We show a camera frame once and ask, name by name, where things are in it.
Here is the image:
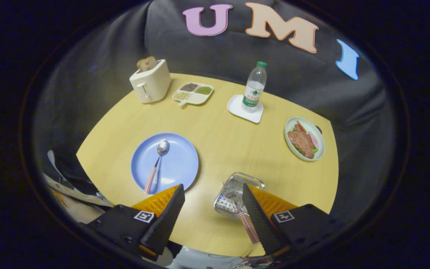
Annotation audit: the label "clear water bottle green cap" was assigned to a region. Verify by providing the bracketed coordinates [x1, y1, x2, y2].
[242, 61, 267, 113]

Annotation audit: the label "pale green plate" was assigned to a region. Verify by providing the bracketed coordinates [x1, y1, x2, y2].
[284, 117, 325, 162]

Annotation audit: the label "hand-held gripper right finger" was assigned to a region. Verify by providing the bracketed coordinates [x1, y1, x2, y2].
[242, 183, 344, 259]

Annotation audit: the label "fork with red checked handle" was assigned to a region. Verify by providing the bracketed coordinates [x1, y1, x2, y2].
[227, 191, 259, 244]

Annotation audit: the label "white divided dish of beans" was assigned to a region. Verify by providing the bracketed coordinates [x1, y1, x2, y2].
[172, 82, 214, 107]

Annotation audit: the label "cream toaster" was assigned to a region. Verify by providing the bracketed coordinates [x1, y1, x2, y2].
[130, 59, 171, 104]

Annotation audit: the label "blue round plate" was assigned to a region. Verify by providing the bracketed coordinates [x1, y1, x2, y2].
[131, 133, 199, 195]

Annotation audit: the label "brown cardboard sheets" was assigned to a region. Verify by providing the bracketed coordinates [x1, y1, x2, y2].
[43, 149, 115, 225]

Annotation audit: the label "spoon with red checked handle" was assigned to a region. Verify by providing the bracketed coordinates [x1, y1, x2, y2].
[144, 140, 170, 195]

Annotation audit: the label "sliced brown meat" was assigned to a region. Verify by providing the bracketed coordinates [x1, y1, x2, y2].
[287, 124, 315, 159]

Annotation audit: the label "white square coaster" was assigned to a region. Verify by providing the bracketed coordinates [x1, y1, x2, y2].
[227, 95, 264, 124]

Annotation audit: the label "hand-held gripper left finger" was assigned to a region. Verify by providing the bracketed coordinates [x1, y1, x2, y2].
[84, 184, 186, 262]

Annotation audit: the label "metal wire cutlery rack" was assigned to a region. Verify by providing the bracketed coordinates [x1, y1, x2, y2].
[214, 172, 265, 219]

